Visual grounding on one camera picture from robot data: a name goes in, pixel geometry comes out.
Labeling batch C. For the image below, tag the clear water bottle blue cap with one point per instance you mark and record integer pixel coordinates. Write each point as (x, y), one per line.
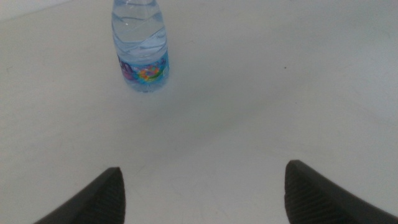
(140, 46)

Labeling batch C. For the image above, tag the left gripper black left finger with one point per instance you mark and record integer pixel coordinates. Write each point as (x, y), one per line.
(99, 202)

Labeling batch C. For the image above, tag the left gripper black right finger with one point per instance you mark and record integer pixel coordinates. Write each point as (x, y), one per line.
(314, 199)

